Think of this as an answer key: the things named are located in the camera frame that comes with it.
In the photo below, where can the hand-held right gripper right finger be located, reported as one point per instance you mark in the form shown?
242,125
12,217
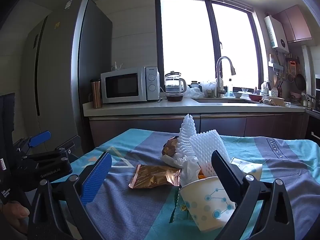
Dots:
226,171

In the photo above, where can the teal and grey tablecloth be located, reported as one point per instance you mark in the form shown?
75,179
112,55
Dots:
140,210

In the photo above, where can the glass electric kettle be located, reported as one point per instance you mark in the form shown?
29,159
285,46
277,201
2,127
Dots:
175,85

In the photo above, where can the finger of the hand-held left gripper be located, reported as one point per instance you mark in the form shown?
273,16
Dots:
67,145
41,137

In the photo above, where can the copper travel tumbler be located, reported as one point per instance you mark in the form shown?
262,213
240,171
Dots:
96,93

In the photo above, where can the flattened white paper cup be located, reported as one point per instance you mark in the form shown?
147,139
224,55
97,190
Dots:
246,166

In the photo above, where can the hanging dark pan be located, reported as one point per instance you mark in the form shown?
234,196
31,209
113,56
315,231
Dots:
300,81

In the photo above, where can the wide white foam net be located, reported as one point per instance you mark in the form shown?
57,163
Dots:
210,150

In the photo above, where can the white water heater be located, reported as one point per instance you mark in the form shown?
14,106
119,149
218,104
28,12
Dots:
275,32

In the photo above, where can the tall white foam net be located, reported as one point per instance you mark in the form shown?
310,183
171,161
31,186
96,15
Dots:
186,135

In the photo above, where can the white paper cup blue print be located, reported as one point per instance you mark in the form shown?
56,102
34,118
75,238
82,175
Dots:
202,200

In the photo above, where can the orange peel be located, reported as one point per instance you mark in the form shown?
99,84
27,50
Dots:
200,177

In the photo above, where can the kitchen counter cabinet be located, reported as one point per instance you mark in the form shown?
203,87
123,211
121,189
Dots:
150,120

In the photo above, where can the white microwave oven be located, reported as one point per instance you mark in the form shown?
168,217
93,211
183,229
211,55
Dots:
120,85

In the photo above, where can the clear plastic bag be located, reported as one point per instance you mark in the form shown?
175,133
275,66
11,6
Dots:
197,90

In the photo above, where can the red serving bowl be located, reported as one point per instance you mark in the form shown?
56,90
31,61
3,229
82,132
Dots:
255,97

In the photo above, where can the dark framed window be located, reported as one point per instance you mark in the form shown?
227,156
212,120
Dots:
210,42

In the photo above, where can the person's left hand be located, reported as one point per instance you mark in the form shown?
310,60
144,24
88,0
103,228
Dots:
13,211

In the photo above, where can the brown wall cabinet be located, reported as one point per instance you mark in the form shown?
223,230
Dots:
296,25

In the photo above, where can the brown snack wrapper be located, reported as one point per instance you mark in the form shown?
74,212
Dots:
170,145

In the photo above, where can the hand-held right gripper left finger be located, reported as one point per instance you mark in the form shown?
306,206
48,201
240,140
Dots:
97,177

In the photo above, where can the grey refrigerator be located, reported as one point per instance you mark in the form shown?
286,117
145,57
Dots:
62,67

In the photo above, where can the steel kitchen faucet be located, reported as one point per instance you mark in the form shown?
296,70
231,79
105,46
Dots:
220,80

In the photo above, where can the small white figurine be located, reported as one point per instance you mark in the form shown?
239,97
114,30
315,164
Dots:
116,66

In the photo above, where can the white oval dish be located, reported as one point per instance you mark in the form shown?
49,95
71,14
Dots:
275,100

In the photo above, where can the dish soap bottle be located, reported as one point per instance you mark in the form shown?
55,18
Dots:
230,88

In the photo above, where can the white tissue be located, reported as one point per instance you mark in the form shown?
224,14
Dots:
190,168

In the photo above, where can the gold snack wrapper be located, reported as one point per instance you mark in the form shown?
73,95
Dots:
152,176

